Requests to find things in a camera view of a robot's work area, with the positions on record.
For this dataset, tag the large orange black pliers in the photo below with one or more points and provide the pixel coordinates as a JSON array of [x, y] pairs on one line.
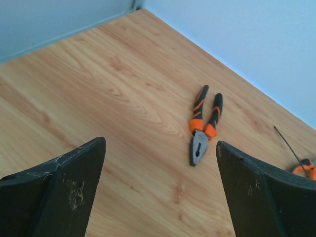
[[203, 132]]

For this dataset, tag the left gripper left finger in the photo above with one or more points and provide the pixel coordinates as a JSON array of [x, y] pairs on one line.
[[55, 198]]

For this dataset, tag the black zip tie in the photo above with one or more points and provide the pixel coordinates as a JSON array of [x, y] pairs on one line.
[[288, 145]]

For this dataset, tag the small orange black pliers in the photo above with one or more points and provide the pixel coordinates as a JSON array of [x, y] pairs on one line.
[[306, 166]]

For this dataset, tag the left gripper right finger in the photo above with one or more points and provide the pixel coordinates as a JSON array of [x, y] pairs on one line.
[[264, 200]]

